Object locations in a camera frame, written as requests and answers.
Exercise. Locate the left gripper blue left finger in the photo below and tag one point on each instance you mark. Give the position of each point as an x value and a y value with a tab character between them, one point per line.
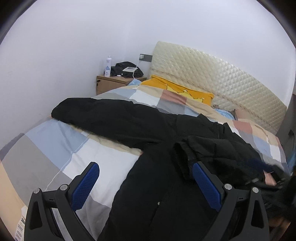
82	184

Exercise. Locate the white spray bottle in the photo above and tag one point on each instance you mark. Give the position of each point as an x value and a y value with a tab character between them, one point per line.
108	67

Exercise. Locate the light blue cloth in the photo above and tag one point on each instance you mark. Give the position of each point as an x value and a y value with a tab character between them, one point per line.
225	114

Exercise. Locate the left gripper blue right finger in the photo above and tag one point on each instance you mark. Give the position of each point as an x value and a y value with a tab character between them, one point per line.
210	185

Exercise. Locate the black puffer jacket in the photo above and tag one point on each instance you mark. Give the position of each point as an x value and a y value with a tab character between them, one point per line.
160	199

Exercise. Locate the black bag on nightstand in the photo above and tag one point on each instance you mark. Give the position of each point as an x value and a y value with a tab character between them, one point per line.
126	70

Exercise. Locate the checkered patchwork duvet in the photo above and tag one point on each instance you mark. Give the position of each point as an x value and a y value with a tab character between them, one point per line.
52	153

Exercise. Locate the wall power outlet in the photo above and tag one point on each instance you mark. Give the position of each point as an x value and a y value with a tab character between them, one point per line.
145	57

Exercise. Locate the yellow pillow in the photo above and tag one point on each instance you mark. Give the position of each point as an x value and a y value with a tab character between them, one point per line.
162	83

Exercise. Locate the cream quilted headboard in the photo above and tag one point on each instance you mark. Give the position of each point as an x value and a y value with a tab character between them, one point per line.
231	86

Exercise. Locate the wooden nightstand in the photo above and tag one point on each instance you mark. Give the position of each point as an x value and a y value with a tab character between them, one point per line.
104	84

